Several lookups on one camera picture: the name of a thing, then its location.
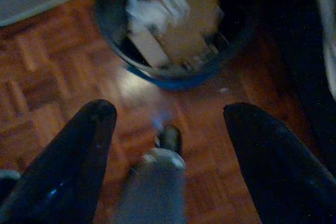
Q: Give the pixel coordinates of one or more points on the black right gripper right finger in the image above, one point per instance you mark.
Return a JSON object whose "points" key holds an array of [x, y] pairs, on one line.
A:
{"points": [[275, 169]]}

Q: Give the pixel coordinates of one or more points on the brown cardboard box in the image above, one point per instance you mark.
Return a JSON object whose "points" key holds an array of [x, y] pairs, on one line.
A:
{"points": [[189, 32]]}

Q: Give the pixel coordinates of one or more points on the dark waste bin blue rim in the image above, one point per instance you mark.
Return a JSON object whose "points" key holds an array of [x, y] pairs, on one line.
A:
{"points": [[168, 82]]}

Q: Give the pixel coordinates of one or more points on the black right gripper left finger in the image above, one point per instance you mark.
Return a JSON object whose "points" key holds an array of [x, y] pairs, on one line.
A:
{"points": [[65, 169]]}

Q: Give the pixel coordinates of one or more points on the white crumpled paper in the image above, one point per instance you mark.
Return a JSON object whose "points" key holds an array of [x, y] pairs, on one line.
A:
{"points": [[147, 24]]}

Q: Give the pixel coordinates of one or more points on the grey floral duvet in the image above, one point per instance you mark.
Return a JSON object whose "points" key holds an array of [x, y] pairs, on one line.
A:
{"points": [[331, 51]]}

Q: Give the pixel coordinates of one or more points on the silver robot right leg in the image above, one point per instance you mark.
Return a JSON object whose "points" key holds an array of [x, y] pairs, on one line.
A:
{"points": [[155, 195]]}

